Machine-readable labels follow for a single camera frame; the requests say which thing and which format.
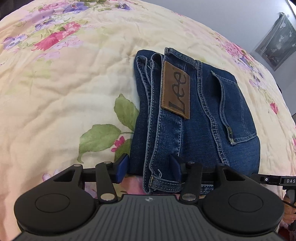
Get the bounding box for blue denim jeans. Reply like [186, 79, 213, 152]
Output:
[128, 48, 260, 194]

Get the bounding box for right hand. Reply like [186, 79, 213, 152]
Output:
[280, 195, 295, 232]

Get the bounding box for floral yellow bed quilt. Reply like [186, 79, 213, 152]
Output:
[1, 1, 295, 240]

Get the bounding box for grey patterned window curtain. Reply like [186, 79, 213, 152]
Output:
[255, 12, 295, 71]

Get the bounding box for white cable on wall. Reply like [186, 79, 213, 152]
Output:
[286, 0, 296, 18]

